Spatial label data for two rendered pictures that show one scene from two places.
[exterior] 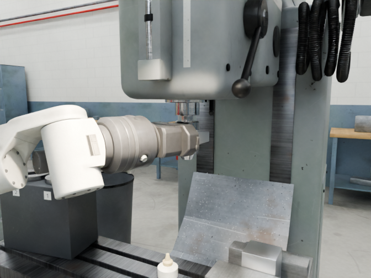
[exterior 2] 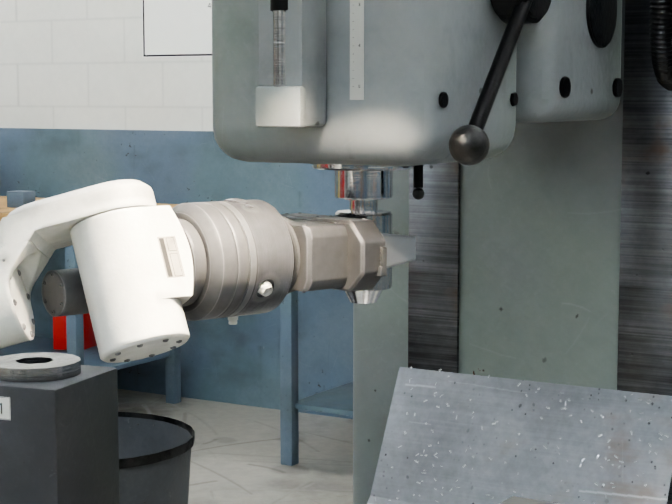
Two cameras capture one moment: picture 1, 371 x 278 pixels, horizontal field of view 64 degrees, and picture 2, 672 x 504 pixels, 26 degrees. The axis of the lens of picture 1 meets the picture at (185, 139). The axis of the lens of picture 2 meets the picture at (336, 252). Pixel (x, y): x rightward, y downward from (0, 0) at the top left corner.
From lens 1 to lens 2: 0.62 m
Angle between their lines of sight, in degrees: 4
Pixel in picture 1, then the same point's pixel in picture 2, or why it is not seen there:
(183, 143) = (351, 260)
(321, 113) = not seen: outside the picture
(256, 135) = (579, 255)
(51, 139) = (96, 244)
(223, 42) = (432, 51)
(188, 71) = (360, 109)
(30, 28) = not seen: outside the picture
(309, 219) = not seen: outside the picture
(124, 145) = (229, 259)
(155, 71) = (292, 111)
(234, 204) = (517, 458)
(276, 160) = (634, 329)
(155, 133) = (291, 238)
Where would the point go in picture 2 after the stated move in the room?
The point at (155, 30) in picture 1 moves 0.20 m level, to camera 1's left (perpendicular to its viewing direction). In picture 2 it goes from (292, 29) to (22, 30)
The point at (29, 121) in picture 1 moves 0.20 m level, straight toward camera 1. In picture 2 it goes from (57, 211) to (140, 236)
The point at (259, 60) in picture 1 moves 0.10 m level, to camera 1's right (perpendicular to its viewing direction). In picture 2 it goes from (541, 66) to (663, 66)
